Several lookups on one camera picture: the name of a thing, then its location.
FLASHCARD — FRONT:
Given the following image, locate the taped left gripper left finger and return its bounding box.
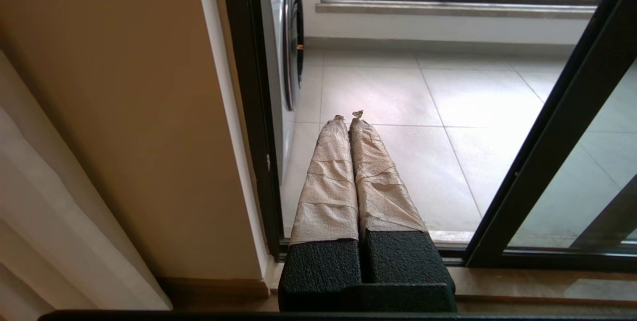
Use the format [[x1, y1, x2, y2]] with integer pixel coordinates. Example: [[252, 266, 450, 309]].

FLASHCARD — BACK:
[[278, 116, 363, 313]]

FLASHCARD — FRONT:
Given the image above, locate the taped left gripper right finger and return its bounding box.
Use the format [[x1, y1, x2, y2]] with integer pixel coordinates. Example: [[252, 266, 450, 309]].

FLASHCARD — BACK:
[[348, 110, 456, 287]]

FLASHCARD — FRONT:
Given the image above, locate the dark framed sliding glass door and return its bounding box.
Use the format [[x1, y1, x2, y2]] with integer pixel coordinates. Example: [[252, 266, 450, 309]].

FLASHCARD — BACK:
[[464, 0, 637, 272]]

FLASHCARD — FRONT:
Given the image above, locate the silver front-load washing machine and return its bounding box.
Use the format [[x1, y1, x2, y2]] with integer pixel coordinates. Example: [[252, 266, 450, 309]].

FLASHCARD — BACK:
[[256, 0, 305, 185]]

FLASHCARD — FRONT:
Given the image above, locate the long grey stone window sill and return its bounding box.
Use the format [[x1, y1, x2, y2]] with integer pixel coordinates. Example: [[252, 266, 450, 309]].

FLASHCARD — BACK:
[[315, 0, 598, 19]]

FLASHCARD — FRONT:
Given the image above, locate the white curtain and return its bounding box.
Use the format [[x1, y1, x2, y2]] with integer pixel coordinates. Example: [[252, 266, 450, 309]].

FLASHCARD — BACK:
[[0, 50, 173, 312]]

